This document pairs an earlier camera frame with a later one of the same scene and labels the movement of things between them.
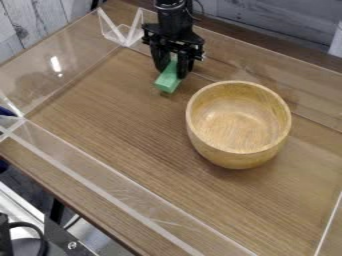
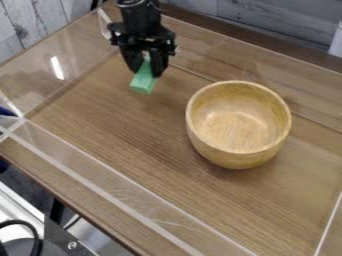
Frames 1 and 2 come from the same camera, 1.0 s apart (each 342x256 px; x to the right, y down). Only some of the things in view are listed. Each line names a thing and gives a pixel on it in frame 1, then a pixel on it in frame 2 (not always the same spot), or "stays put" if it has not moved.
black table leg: [56, 211] stays put
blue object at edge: [6, 111] stays put
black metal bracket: [63, 240] stays put
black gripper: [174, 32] -> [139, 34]
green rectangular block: [167, 80] -> [143, 80]
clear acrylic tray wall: [223, 158] stays put
